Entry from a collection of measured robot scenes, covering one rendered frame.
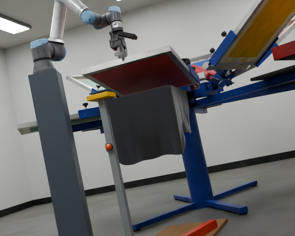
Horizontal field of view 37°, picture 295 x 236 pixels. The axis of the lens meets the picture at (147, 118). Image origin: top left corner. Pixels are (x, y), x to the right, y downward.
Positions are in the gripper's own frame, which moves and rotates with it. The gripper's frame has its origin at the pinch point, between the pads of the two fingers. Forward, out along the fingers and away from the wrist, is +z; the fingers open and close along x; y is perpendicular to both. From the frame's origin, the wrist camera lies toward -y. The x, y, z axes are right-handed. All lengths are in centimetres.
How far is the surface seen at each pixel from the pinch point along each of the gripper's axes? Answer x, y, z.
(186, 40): -445, 36, -185
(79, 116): -70, 68, 8
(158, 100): -10.7, -13.8, 27.2
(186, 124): -43, -21, 38
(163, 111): -12.1, -15.2, 34.1
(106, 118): 16.0, 10.9, 37.6
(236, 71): -158, -53, -23
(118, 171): 11, 10, 67
